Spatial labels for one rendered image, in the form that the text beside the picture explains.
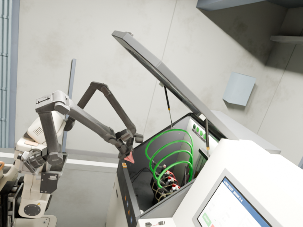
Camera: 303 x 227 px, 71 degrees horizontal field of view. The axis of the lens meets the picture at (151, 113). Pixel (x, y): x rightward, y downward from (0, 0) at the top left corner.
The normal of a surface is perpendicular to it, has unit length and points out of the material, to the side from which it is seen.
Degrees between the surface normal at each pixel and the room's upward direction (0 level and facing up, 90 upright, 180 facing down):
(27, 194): 90
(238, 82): 90
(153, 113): 90
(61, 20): 90
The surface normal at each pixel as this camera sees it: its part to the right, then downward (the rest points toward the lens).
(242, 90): 0.18, 0.36
